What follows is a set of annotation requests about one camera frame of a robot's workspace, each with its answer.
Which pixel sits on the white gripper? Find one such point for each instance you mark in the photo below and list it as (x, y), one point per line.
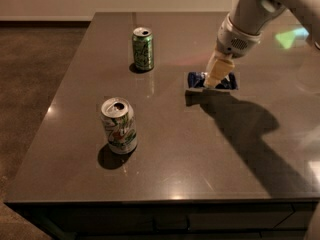
(234, 42)

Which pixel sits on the blue rxbar wrapper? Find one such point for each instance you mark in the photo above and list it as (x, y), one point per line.
(197, 80)

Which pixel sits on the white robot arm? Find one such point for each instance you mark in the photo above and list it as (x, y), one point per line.
(261, 12)

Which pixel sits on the green soda can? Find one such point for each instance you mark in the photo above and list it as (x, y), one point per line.
(142, 44)

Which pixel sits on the white soda can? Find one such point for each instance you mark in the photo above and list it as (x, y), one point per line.
(118, 121)

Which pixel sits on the dark cabinet drawers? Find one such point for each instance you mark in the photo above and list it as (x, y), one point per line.
(220, 221)

